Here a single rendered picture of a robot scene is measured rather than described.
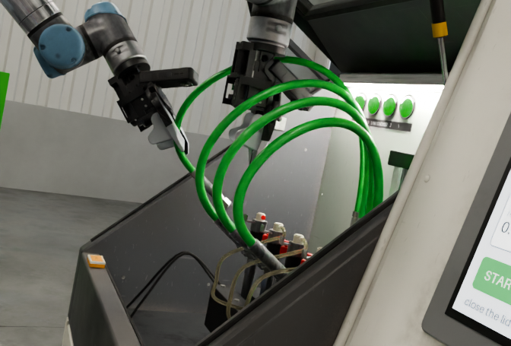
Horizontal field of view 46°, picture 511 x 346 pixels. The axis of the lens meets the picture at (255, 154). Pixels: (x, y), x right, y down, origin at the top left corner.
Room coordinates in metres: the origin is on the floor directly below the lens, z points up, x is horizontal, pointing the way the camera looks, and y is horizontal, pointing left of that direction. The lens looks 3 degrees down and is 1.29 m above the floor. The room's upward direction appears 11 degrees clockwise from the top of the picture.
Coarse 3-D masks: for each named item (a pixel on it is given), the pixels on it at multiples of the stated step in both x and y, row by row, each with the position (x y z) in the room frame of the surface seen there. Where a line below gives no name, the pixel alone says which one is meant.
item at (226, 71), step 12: (288, 60) 1.16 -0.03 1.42; (300, 60) 1.16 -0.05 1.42; (228, 72) 1.16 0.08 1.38; (324, 72) 1.16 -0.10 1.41; (204, 84) 1.16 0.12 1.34; (336, 84) 1.16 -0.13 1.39; (192, 96) 1.16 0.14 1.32; (180, 108) 1.16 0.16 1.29; (180, 120) 1.16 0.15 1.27; (360, 144) 1.16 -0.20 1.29; (180, 156) 1.16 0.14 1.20; (360, 156) 1.16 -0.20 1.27; (192, 168) 1.16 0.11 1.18; (360, 168) 1.16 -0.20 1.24; (360, 180) 1.16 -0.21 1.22; (360, 192) 1.16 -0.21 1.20
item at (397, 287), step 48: (480, 48) 0.75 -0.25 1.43; (480, 96) 0.72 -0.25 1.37; (432, 144) 0.76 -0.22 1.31; (480, 144) 0.68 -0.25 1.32; (432, 192) 0.72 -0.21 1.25; (384, 240) 0.76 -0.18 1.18; (432, 240) 0.68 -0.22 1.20; (384, 288) 0.72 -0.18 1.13; (432, 288) 0.65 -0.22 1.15; (384, 336) 0.68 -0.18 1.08
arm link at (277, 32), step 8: (256, 16) 1.05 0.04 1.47; (256, 24) 1.04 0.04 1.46; (264, 24) 1.04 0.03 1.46; (272, 24) 1.04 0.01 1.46; (280, 24) 1.04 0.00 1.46; (288, 24) 1.05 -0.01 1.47; (248, 32) 1.06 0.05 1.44; (256, 32) 1.04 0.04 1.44; (264, 32) 1.04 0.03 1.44; (272, 32) 1.04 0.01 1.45; (280, 32) 1.04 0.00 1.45; (288, 32) 1.05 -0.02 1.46; (256, 40) 1.05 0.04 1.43; (264, 40) 1.04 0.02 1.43; (272, 40) 1.04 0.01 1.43; (280, 40) 1.04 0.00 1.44; (288, 40) 1.06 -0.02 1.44
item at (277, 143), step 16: (304, 128) 0.84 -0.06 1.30; (320, 128) 0.85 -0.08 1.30; (352, 128) 0.87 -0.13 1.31; (272, 144) 0.82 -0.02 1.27; (368, 144) 0.88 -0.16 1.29; (256, 160) 0.81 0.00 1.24; (240, 192) 0.81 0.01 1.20; (240, 208) 0.81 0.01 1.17; (240, 224) 0.81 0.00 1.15; (256, 240) 0.83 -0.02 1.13; (256, 256) 0.83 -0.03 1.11; (272, 256) 0.83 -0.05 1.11; (288, 272) 0.84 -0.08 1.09
